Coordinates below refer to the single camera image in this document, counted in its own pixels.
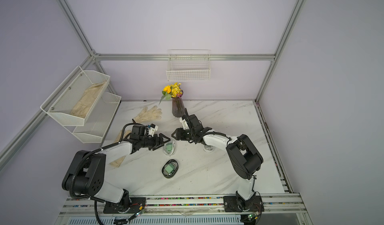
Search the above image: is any lower white mesh basket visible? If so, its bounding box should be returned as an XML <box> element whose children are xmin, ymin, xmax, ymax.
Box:
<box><xmin>72</xmin><ymin>92</ymin><xmax>121</xmax><ymax>144</ymax></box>

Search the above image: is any white mesh basket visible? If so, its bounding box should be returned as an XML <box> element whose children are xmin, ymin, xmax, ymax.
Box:
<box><xmin>40</xmin><ymin>66</ymin><xmax>110</xmax><ymax>127</ymax></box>
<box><xmin>72</xmin><ymin>92</ymin><xmax>121</xmax><ymax>144</ymax></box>

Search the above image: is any beige leather glove table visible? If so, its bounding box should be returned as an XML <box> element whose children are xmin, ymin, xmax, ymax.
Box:
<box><xmin>109</xmin><ymin>130</ymin><xmax>131</xmax><ymax>168</ymax></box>

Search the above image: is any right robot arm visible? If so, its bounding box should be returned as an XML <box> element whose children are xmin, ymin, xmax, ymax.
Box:
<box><xmin>172</xmin><ymin>109</ymin><xmax>264</xmax><ymax>214</ymax></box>

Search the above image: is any yellow flower bouquet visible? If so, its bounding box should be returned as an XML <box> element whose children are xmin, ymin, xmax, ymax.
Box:
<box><xmin>159</xmin><ymin>82</ymin><xmax>184</xmax><ymax>104</ymax></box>

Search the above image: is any green charger plug front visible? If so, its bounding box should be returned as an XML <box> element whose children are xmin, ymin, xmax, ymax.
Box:
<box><xmin>165</xmin><ymin>164</ymin><xmax>175</xmax><ymax>175</ymax></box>

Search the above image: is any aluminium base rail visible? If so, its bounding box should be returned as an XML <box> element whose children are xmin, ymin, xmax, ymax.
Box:
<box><xmin>59</xmin><ymin>193</ymin><xmax>308</xmax><ymax>217</ymax></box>

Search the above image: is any white wire wall basket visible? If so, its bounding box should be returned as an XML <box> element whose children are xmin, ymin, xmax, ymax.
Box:
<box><xmin>166</xmin><ymin>49</ymin><xmax>211</xmax><ymax>82</ymax></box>

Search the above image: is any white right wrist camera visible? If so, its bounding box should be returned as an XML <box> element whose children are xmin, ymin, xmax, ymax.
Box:
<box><xmin>180</xmin><ymin>118</ymin><xmax>190</xmax><ymax>130</ymax></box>

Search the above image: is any beige glove in basket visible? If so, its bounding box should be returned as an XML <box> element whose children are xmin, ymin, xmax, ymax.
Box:
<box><xmin>70</xmin><ymin>82</ymin><xmax>106</xmax><ymax>119</ymax></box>

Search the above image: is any upper white mesh basket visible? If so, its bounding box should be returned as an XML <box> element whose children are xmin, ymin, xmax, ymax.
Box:
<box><xmin>40</xmin><ymin>66</ymin><xmax>110</xmax><ymax>127</ymax></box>

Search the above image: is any dark ribbed vase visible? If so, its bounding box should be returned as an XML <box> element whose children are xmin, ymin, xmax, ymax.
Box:
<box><xmin>172</xmin><ymin>97</ymin><xmax>185</xmax><ymax>118</ymax></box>

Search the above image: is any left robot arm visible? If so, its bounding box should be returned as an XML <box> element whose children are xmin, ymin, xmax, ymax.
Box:
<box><xmin>62</xmin><ymin>123</ymin><xmax>171</xmax><ymax>215</ymax></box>

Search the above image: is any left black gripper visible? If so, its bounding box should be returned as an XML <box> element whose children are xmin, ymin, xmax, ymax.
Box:
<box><xmin>140</xmin><ymin>133</ymin><xmax>171</xmax><ymax>152</ymax></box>

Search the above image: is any white fabric glove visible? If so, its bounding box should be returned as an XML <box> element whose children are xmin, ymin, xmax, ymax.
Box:
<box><xmin>132</xmin><ymin>105</ymin><xmax>162</xmax><ymax>124</ymax></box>

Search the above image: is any green charger plug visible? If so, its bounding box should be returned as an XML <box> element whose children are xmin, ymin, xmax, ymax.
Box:
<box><xmin>165</xmin><ymin>143</ymin><xmax>174</xmax><ymax>154</ymax></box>
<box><xmin>165</xmin><ymin>164</ymin><xmax>175</xmax><ymax>175</ymax></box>

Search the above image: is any clear round case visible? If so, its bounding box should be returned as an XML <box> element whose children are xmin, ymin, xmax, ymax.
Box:
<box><xmin>203</xmin><ymin>145</ymin><xmax>215</xmax><ymax>153</ymax></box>
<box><xmin>163</xmin><ymin>140</ymin><xmax>177</xmax><ymax>157</ymax></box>

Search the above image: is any aluminium cage frame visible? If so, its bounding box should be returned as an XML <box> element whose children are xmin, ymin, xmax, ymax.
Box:
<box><xmin>1</xmin><ymin>0</ymin><xmax>306</xmax><ymax>172</ymax></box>

